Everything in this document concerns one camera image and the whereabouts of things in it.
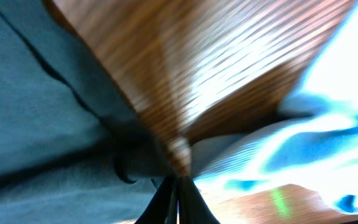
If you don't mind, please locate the light blue t-shirt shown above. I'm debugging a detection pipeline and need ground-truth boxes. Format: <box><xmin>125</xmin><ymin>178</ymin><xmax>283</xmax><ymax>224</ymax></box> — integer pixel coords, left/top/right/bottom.
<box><xmin>192</xmin><ymin>2</ymin><xmax>358</xmax><ymax>215</ymax></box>

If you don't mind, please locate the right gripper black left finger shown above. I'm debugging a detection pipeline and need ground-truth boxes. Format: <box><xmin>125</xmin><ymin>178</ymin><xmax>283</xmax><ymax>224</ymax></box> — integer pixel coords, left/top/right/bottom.
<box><xmin>135</xmin><ymin>177</ymin><xmax>178</xmax><ymax>224</ymax></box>

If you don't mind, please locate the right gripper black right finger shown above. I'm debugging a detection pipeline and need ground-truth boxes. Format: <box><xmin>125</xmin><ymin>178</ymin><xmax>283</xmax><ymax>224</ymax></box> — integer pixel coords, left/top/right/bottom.
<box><xmin>178</xmin><ymin>176</ymin><xmax>219</xmax><ymax>224</ymax></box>

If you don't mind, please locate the black t-shirt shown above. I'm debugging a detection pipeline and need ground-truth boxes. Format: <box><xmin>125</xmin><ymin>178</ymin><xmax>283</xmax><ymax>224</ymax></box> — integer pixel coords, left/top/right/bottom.
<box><xmin>0</xmin><ymin>1</ymin><xmax>173</xmax><ymax>223</ymax></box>

